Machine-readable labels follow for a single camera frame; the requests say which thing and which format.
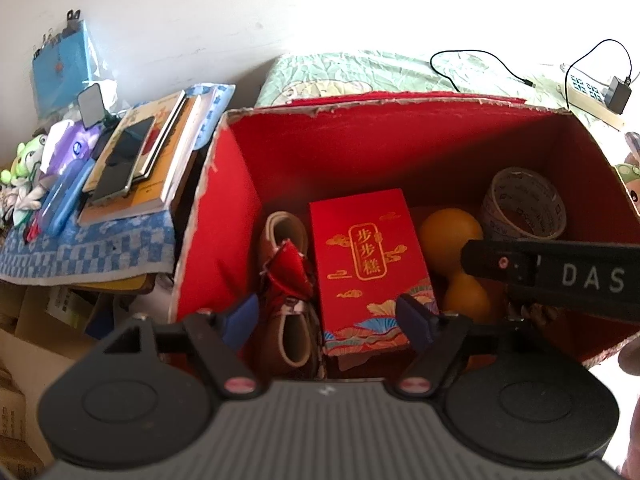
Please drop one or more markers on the white power strip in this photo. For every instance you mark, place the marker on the white power strip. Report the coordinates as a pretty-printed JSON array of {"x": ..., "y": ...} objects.
[{"x": 587, "y": 95}]

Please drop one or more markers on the stack of books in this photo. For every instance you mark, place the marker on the stack of books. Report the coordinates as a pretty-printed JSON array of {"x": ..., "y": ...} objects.
[{"x": 160, "y": 167}]

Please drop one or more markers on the blue pencil case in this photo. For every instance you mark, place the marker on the blue pencil case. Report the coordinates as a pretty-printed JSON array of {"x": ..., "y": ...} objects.
[{"x": 64, "y": 196}]

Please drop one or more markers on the blue checkered cloth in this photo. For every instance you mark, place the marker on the blue checkered cloth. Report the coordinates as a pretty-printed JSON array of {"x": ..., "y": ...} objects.
[{"x": 128, "y": 237}]

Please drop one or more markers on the white plush toy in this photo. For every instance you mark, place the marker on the white plush toy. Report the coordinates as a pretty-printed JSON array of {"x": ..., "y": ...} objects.
[{"x": 19, "y": 201}]

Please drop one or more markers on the green frog plush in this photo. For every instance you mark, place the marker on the green frog plush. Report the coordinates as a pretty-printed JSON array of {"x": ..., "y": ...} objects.
[{"x": 21, "y": 174}]

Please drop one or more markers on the white shoe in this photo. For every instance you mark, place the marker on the white shoe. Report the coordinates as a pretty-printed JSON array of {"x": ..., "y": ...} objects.
[{"x": 288, "y": 327}]

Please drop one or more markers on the red folded paper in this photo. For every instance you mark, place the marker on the red folded paper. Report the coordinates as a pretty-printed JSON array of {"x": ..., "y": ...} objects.
[{"x": 286, "y": 276}]

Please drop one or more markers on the person hand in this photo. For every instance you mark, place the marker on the person hand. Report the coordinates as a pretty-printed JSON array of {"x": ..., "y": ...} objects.
[{"x": 629, "y": 360}]

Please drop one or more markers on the orange wooden gourd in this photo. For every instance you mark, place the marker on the orange wooden gourd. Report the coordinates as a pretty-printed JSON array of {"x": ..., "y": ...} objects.
[{"x": 442, "y": 236}]

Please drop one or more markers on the red gift box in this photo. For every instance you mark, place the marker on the red gift box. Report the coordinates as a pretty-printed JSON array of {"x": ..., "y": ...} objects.
[{"x": 366, "y": 254}]

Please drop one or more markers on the black smartphone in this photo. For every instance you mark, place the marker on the black smartphone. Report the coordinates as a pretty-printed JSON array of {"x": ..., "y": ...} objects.
[{"x": 118, "y": 172}]

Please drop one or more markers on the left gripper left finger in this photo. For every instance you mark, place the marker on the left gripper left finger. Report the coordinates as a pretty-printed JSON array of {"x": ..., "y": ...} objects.
[{"x": 217, "y": 338}]

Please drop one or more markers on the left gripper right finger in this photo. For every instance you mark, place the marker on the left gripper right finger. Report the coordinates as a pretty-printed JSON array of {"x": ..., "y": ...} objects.
[{"x": 438, "y": 341}]

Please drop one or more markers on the purple tissue pack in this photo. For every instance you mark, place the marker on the purple tissue pack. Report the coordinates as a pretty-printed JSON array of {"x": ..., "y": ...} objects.
[{"x": 66, "y": 142}]

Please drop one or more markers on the red cardboard box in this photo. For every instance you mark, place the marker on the red cardboard box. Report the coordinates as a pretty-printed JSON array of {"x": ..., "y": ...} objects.
[{"x": 440, "y": 150}]

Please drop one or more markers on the large pink plush bunny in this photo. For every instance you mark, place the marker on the large pink plush bunny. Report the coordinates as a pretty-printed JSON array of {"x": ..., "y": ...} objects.
[{"x": 633, "y": 141}]

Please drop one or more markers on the blue plastic bag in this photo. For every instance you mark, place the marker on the blue plastic bag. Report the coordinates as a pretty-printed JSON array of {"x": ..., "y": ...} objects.
[{"x": 65, "y": 63}]

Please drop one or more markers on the green plush toy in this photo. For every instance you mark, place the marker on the green plush toy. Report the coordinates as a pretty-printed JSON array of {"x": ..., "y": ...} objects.
[{"x": 630, "y": 175}]

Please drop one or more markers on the small square mirror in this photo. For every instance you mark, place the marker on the small square mirror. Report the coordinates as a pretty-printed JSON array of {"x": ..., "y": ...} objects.
[{"x": 91, "y": 106}]

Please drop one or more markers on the green bear bedsheet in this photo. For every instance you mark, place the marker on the green bear bedsheet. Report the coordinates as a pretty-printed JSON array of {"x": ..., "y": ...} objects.
[{"x": 296, "y": 77}]

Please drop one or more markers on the black charger adapter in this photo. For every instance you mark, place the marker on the black charger adapter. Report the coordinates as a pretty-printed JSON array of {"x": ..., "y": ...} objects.
[{"x": 617, "y": 95}]

